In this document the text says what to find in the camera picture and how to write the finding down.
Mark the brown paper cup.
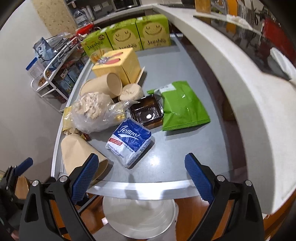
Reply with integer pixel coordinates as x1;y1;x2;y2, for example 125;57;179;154
79;73;122;98
61;134;108;180

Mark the gold snack wrapper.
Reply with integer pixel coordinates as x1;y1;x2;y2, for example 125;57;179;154
62;106;91;141

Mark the clear bag with paper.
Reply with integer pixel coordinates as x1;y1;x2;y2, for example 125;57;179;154
71;92;138;133

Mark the blue white tissue pack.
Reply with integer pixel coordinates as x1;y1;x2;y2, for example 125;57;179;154
105;118;152;168

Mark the beige round paper lid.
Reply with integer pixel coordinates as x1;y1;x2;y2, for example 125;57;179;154
118;83;144;101

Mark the green plastic bag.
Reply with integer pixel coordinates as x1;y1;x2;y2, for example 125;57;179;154
147;81;211;131

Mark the black square plastic tray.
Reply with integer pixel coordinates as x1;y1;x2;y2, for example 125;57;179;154
129;94;164;127

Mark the yellow cardboard box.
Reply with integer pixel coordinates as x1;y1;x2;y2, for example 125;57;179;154
92;48;143;86

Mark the white round trash bin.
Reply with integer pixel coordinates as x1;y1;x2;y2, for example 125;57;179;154
102;197;176;240

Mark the blue ziplock bag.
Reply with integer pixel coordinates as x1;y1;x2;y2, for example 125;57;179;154
33;37;55;67

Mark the left Jagabee snack box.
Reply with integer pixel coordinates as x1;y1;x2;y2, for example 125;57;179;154
81;28;113;64

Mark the jagabee snack box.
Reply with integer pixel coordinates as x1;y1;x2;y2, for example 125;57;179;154
81;28;113;64
106;18;143;51
135;14;171;50

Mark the clear water bottle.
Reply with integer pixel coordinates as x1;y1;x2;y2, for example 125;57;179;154
73;9;90;28

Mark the middle Jagabee snack box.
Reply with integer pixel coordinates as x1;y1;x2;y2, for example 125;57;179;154
106;18;143;51

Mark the right Jagabee snack box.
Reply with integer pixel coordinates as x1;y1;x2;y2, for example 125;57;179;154
135;14;171;50

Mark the red pot on counter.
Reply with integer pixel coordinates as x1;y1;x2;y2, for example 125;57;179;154
262;18;295;64

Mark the white wire storage rack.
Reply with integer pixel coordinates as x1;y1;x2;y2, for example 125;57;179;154
26;33;88;113

